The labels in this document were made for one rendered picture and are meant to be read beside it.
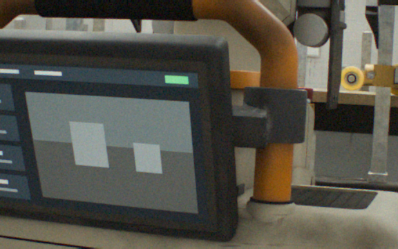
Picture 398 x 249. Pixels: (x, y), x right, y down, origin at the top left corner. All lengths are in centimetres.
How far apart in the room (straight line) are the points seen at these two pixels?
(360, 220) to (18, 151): 29
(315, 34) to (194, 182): 52
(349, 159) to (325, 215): 154
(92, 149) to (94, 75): 7
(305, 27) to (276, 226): 51
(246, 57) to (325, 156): 118
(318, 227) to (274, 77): 13
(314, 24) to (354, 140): 110
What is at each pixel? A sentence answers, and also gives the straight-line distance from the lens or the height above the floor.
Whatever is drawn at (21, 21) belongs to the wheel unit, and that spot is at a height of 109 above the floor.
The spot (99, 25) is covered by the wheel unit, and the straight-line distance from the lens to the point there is 333.
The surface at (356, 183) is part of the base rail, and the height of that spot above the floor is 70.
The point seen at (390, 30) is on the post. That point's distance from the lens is 207.
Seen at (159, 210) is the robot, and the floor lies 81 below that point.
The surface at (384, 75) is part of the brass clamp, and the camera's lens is 206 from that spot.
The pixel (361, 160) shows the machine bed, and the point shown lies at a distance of 229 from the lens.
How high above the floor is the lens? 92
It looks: 3 degrees down
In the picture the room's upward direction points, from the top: 3 degrees clockwise
